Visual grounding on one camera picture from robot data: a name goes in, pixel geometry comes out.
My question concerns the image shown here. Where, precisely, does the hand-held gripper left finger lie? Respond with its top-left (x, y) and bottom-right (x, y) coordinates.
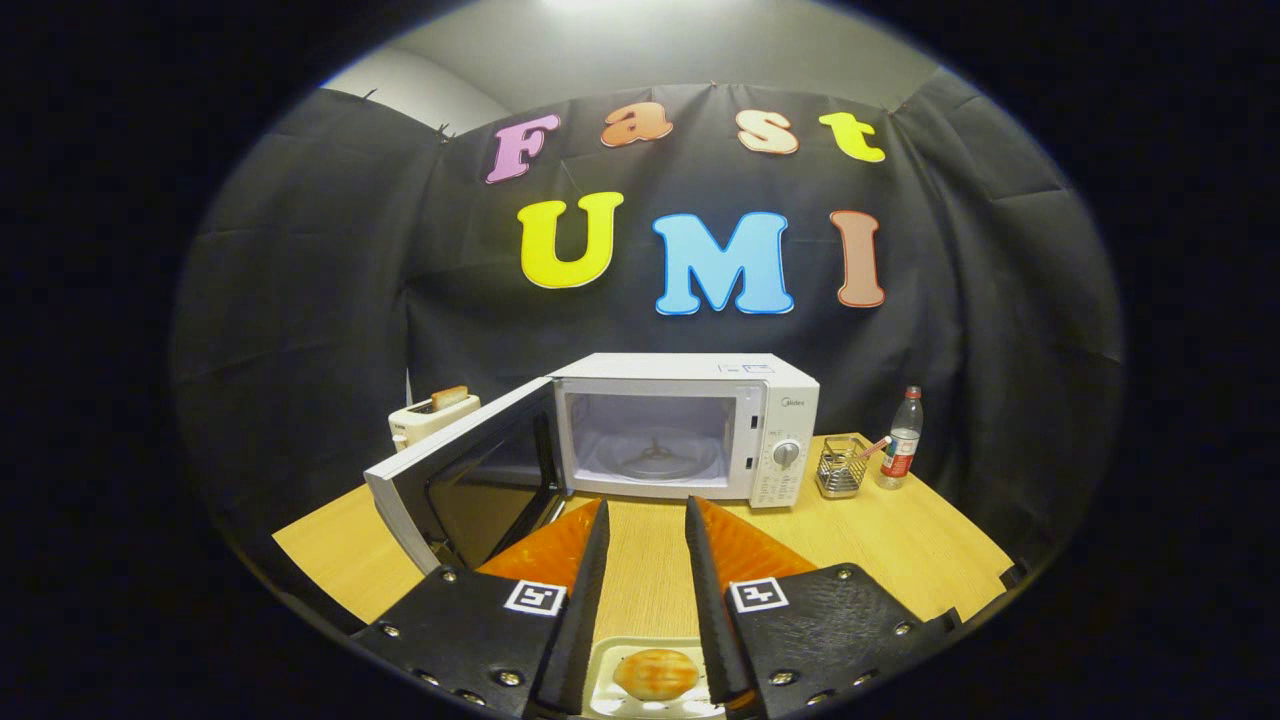
top-left (352, 497), bottom-right (612, 719)

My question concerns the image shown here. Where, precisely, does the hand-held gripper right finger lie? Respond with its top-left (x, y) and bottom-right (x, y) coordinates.
top-left (684, 494), bottom-right (961, 720)

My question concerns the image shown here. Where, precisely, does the golden bread bun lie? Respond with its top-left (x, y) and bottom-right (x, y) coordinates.
top-left (613, 648), bottom-right (700, 701)

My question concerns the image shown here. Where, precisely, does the white microwave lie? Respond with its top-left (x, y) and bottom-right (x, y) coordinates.
top-left (363, 352), bottom-right (821, 576)

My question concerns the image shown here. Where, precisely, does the pale rectangular tray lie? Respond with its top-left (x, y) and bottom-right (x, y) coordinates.
top-left (582, 638), bottom-right (726, 720)

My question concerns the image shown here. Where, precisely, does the glass turntable plate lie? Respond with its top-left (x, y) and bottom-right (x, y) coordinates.
top-left (610, 440), bottom-right (723, 483)

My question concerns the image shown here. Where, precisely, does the white toaster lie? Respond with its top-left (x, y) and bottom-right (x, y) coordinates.
top-left (388, 395), bottom-right (482, 453)

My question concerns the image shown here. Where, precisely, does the clear plastic water bottle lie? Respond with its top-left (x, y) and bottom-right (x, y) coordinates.
top-left (878, 386), bottom-right (924, 490)

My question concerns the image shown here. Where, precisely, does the metal wire basket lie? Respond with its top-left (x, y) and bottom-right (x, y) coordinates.
top-left (815, 435), bottom-right (871, 499)

